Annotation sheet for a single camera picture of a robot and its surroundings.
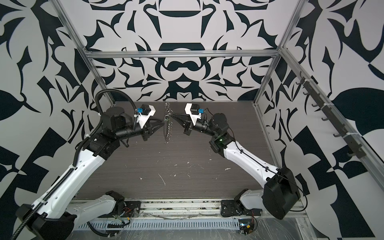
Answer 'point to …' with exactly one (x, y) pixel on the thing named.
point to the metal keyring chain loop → (169, 131)
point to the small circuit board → (246, 226)
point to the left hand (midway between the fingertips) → (162, 118)
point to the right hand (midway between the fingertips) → (172, 115)
